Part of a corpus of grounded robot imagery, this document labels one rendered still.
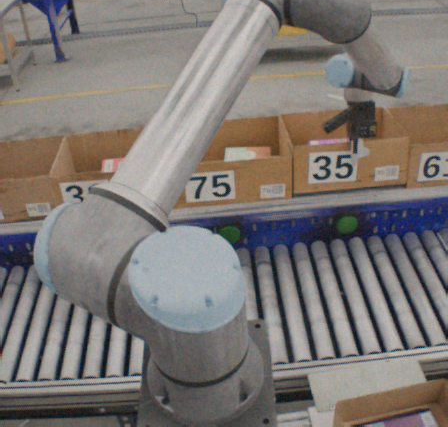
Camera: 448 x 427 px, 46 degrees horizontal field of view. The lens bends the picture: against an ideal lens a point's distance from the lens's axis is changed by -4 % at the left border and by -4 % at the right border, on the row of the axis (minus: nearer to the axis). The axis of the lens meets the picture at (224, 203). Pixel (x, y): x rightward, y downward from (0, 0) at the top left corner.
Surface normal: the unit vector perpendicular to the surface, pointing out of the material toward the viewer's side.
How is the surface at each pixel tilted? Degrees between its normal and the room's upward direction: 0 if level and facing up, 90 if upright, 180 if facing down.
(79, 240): 27
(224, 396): 74
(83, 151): 90
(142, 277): 8
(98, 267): 42
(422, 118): 89
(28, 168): 89
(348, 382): 0
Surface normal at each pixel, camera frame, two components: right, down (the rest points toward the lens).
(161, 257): 0.00, -0.73
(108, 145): 0.06, 0.57
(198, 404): -0.05, 0.35
